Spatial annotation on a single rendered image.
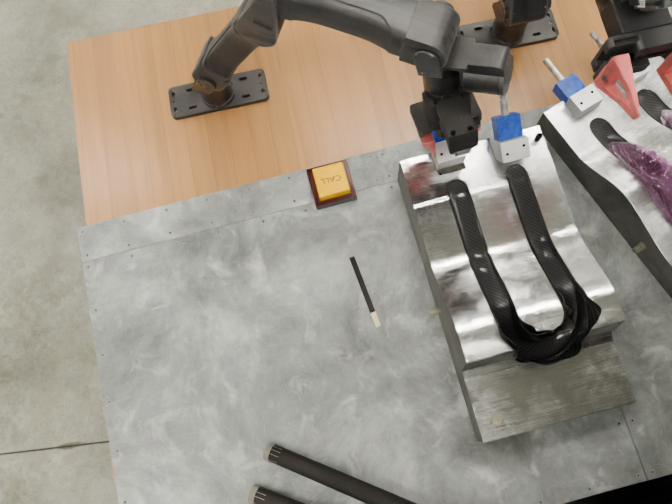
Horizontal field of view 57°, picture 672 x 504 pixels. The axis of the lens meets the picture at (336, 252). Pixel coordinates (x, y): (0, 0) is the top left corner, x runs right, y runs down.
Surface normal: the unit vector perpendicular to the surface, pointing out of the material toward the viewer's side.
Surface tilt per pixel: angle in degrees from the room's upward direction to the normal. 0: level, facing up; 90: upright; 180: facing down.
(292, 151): 0
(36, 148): 0
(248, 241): 0
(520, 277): 28
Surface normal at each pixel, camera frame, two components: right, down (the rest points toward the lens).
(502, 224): -0.04, -0.20
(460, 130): -0.22, -0.53
